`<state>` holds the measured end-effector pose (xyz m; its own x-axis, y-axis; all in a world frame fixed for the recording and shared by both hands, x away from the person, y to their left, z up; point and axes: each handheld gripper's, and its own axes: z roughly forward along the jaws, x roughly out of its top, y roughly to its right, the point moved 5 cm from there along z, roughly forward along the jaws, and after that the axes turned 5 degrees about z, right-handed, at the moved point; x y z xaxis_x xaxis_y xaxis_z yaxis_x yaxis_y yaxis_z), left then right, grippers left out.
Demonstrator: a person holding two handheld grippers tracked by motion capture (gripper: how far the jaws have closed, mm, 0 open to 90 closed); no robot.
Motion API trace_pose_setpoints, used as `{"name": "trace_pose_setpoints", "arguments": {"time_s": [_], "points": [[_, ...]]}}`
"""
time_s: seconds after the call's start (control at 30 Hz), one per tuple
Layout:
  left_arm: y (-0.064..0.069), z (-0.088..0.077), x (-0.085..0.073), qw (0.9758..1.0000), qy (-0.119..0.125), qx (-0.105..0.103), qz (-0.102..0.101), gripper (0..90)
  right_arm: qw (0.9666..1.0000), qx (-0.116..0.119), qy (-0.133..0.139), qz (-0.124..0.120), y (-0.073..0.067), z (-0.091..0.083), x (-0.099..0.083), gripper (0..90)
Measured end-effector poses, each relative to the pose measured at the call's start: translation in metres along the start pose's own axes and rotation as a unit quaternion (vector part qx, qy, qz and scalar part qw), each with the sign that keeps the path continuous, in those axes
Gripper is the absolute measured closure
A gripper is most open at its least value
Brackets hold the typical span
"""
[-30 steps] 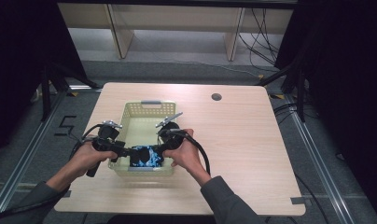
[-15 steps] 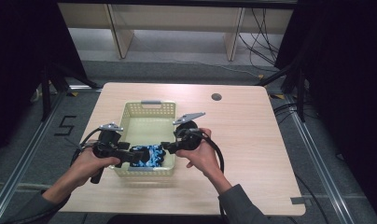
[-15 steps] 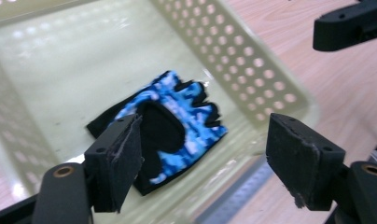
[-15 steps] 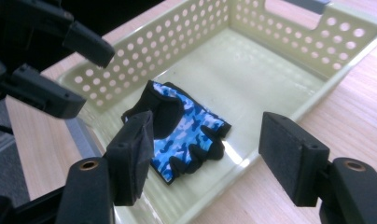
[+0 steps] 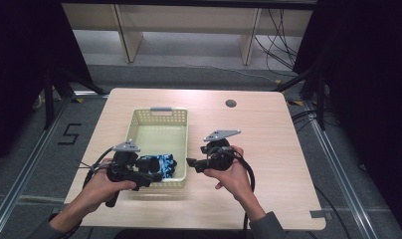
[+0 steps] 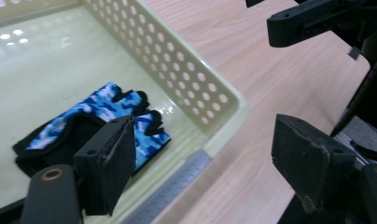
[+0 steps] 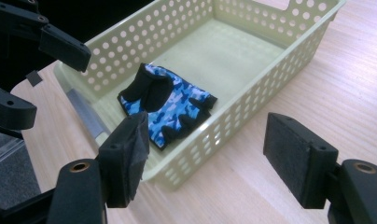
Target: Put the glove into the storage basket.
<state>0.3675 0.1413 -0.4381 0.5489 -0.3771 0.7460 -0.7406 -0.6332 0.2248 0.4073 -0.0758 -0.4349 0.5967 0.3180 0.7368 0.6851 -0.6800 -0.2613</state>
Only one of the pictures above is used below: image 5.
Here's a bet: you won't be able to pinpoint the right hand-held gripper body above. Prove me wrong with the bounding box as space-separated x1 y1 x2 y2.
200 129 242 172

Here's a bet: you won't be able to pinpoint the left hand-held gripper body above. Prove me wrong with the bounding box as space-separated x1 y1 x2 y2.
103 138 141 209

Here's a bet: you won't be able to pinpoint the blue camouflage glove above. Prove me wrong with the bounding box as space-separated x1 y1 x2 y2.
137 152 179 179

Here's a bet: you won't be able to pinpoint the pale yellow plastic basket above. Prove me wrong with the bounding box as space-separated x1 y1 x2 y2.
114 106 189 190

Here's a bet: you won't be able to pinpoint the person's right hand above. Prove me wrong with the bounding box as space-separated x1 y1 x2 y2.
203 144 257 208

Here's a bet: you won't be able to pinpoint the person's left hand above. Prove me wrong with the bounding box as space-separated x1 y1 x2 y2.
79 157 137 216

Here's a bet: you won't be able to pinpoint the black floor tape marking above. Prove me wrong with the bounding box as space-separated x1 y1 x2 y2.
58 122 83 146

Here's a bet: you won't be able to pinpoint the black metal stand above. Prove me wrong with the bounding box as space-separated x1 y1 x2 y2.
272 65 326 131
42 65 107 131

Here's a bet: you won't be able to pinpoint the light wooden shelf unit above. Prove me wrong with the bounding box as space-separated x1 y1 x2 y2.
62 3 314 66

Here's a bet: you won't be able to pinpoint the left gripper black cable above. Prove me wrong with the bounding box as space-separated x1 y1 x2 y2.
77 146 115 189

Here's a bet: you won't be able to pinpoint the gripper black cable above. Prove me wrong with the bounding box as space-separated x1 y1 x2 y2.
222 147 257 239
77 146 115 189

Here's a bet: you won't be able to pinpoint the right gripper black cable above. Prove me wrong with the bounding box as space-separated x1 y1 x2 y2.
222 147 257 239

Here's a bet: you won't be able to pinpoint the black floor cables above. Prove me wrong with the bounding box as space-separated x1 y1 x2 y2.
291 109 324 134

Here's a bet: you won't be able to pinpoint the silver floor rail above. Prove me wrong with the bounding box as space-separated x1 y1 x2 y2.
0 95 74 233
303 99 380 239

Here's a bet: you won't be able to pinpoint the thin black floor cable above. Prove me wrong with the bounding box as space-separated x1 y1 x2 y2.
312 184 353 239

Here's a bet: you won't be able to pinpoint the bundle of black cables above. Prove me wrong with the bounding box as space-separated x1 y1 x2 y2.
254 8 301 70

